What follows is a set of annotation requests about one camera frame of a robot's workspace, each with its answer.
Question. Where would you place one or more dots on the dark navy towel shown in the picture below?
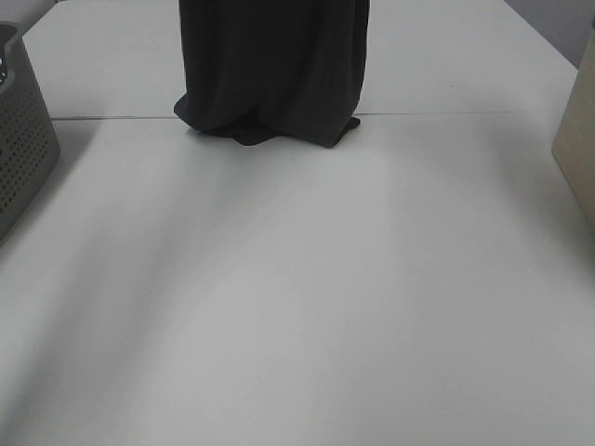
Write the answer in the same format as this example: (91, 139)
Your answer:
(257, 70)

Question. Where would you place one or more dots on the grey perforated basket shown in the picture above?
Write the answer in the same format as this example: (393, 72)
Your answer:
(30, 148)

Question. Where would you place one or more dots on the beige storage box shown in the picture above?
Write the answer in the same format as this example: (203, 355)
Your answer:
(573, 145)

